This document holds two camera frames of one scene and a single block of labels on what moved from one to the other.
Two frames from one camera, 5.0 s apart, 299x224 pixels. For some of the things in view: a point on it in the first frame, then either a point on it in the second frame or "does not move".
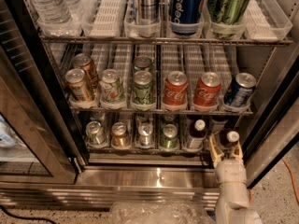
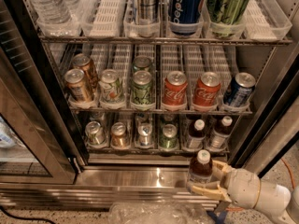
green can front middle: [142, 87] does not move
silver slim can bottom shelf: [145, 133] does not move
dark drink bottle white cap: [229, 137] -> [201, 168]
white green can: [111, 87] does not move
